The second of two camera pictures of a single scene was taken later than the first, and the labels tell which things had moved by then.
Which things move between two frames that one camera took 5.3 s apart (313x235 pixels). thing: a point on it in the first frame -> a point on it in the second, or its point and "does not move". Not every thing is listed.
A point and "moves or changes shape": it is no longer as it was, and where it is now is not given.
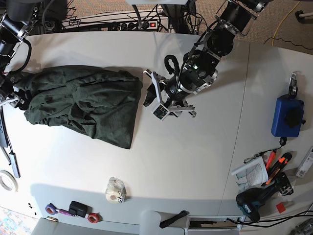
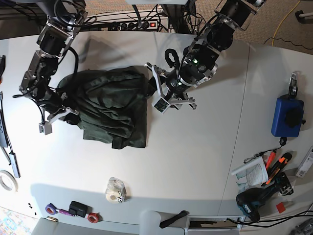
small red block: x=280 y=207 does not move
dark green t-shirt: x=103 y=102 moves or changes shape
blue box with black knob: x=288 y=117 does not move
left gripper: x=6 y=95 -> x=54 y=104
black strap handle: x=168 y=221 does not move
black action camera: x=78 y=209 does not move
